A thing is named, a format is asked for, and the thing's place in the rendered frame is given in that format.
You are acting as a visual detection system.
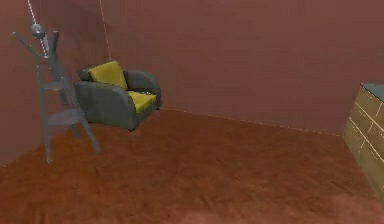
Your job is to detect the yellow seat cushion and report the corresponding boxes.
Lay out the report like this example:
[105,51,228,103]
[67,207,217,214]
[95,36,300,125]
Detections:
[127,90,158,115]

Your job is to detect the grey armchair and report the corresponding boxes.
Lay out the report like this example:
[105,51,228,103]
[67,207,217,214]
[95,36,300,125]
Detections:
[73,67,163,131]

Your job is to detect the yellow back cushion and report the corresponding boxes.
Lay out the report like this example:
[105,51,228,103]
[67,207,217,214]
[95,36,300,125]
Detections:
[87,60,129,91]

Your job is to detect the grey ladder shelf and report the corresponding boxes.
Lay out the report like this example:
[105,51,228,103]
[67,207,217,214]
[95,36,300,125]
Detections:
[12,30,102,165]

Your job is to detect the small grey round object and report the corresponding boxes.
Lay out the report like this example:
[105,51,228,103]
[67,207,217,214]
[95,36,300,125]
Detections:
[31,23,47,40]

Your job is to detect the tan wooden chest of drawers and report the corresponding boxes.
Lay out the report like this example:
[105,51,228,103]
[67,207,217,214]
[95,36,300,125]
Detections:
[342,82,384,204]

